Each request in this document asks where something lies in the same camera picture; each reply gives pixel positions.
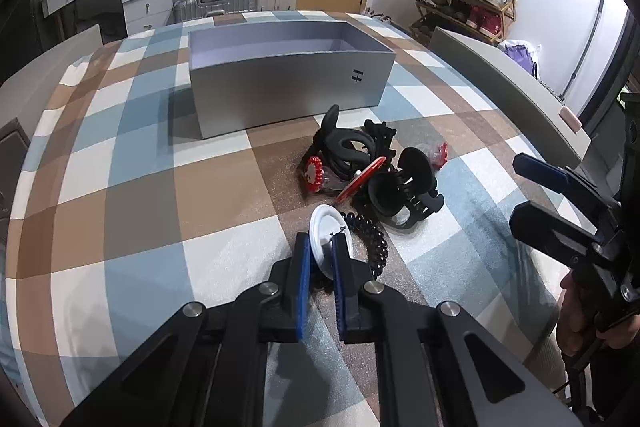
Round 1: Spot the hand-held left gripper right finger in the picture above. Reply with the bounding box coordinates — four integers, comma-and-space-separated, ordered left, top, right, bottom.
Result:
332, 234, 584, 427

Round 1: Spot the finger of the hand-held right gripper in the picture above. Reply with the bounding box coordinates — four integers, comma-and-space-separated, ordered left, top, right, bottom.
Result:
512, 152, 623, 215
508, 200, 626, 269

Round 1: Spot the person's right hand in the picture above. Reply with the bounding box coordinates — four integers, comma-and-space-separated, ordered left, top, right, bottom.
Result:
555, 274, 601, 358

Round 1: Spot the small pink block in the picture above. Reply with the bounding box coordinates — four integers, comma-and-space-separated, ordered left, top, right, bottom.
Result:
559, 104, 582, 131

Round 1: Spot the silver suitcase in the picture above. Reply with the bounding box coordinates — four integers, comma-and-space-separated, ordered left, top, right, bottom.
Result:
173, 0, 257, 26

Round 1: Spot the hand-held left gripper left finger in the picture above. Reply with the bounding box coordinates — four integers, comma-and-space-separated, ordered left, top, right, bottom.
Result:
47, 232, 321, 427

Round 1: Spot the grey rectangular box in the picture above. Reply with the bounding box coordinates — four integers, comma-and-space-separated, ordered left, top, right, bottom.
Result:
188, 20, 397, 140

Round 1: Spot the purple bag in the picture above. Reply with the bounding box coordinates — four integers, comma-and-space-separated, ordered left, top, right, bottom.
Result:
502, 39, 540, 76

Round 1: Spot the checked tablecloth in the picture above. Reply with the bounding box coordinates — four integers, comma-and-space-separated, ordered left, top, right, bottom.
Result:
6, 9, 593, 427

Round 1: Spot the small black hair claw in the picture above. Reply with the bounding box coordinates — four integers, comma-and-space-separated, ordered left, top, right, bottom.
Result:
363, 119, 398, 158

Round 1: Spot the grey pole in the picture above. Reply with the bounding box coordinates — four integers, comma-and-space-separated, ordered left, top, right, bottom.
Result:
558, 0, 607, 102

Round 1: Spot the black coil hair tie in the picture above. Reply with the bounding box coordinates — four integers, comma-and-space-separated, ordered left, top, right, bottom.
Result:
340, 213, 390, 279

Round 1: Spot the large black hair claw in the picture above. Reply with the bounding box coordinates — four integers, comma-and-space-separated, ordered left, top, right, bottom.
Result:
357, 147, 446, 234

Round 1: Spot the red flower hair clip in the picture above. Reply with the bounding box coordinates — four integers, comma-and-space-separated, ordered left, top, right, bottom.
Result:
422, 142, 449, 171
299, 155, 346, 195

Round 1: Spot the red round disc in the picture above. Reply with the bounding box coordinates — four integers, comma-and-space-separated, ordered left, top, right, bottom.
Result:
335, 156, 388, 204

